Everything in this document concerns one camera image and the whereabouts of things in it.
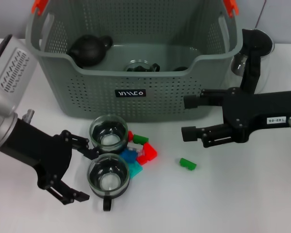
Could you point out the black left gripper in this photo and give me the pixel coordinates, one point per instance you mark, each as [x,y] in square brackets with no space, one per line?
[43,155]

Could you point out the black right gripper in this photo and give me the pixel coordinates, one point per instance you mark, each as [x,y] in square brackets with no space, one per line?
[247,111]

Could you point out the glass cup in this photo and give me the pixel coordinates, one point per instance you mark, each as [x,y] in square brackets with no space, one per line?
[140,68]

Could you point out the green building block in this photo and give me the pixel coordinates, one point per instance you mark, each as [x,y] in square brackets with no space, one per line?
[140,138]
[188,163]

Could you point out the grey-green perforated storage basket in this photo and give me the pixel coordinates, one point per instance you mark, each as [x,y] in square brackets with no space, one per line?
[160,97]

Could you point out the blue building block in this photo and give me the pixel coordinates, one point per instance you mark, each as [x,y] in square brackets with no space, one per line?
[129,156]

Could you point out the teal building block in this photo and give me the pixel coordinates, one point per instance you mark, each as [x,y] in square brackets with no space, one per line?
[135,170]

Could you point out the large red building block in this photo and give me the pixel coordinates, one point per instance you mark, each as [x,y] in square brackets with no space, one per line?
[149,154]

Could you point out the black ceramic teapot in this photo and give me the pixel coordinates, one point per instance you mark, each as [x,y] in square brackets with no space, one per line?
[87,51]

